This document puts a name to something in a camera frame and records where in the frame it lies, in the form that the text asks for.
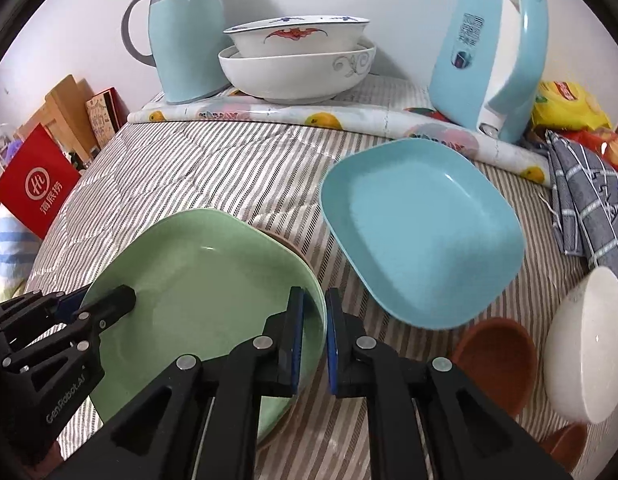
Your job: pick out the light blue electric kettle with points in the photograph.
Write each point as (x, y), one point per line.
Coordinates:
(464, 85)

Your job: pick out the white bowl with grey swirls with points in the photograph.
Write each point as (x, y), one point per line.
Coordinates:
(289, 79)

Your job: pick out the green square plate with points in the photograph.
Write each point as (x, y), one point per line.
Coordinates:
(189, 285)

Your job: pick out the clear bag with purple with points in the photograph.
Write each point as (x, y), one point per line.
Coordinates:
(9, 152)

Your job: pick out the light blue thermos jug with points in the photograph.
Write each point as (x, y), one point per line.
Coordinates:
(186, 45)

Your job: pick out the red paper bag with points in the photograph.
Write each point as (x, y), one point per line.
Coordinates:
(34, 185)

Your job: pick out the red box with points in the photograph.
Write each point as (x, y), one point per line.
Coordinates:
(101, 117)

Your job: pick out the grey striped quilt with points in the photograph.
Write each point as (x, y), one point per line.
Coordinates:
(229, 170)

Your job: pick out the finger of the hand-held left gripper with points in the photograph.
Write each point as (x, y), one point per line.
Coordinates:
(114, 302)
(69, 306)

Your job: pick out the wooden board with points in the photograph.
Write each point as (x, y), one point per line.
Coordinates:
(64, 105)

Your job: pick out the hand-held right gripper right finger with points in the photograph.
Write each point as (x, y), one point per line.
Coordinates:
(333, 342)

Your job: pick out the brown bowl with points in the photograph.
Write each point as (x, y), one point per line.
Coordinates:
(566, 447)
(494, 365)

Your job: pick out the blue striped cloth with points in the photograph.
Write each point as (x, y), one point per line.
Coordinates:
(4, 250)

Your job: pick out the yellow chip bag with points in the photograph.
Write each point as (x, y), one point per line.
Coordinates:
(569, 110)

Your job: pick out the brown dish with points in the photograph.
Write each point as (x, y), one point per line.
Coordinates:
(289, 247)

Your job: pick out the fruit printed table mat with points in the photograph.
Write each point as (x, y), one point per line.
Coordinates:
(339, 117)

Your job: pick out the red chip bag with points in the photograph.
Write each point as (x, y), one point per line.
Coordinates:
(611, 147)

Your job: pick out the plain white bowl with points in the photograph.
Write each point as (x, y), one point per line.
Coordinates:
(589, 350)

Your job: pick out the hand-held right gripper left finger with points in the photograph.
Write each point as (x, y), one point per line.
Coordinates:
(298, 332)

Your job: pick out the blue square plate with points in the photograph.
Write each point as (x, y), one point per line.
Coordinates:
(419, 230)

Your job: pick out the white bowl with red print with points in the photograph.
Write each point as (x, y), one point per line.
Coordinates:
(299, 40)

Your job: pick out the grey checkered cloth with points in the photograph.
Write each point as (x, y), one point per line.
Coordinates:
(589, 200)

